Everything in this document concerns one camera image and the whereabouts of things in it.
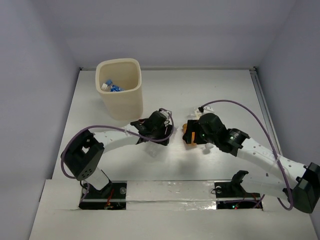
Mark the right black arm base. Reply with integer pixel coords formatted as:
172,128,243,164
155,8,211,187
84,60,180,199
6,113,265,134
210,170,263,210

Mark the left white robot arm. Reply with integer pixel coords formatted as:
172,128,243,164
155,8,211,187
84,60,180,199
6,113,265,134
60,108,175,198

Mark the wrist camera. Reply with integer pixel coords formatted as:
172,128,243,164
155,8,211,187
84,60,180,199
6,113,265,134
194,105,215,119
159,108,172,121

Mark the orange plastic bottle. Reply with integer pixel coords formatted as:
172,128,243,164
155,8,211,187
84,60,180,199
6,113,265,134
182,123,197,146

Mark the aluminium rail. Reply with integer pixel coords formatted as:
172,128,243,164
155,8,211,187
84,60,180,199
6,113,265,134
249,68,283,155

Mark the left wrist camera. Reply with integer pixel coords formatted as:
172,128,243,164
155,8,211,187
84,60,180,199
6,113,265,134
159,108,172,121

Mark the silver foil tape strip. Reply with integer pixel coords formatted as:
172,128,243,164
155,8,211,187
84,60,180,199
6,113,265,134
125,180,217,211

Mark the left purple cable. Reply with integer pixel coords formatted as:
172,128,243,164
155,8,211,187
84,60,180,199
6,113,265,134
60,107,175,180

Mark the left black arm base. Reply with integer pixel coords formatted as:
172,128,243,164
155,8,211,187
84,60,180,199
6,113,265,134
78,181,127,210

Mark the white cap blue label bottle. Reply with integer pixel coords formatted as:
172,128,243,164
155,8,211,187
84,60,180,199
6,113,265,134
101,83,110,92

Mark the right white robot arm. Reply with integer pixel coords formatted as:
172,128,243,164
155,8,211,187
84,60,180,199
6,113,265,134
182,113,320,214

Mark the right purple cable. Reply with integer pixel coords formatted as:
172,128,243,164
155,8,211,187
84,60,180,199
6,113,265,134
198,99,294,211

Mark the purple cable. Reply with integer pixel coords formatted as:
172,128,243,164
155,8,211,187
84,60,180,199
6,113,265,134
60,107,175,180
198,99,294,211

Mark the white label clear bottle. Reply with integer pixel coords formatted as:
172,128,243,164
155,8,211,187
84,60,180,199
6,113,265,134
186,107,214,154

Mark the cream plastic bin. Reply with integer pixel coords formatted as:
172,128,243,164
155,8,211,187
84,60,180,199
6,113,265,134
95,58,143,121

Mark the clear unlabelled plastic bottle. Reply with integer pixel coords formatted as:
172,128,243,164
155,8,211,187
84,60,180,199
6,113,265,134
144,124,178,158

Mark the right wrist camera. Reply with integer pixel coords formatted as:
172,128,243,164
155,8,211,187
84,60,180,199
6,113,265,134
194,105,215,119

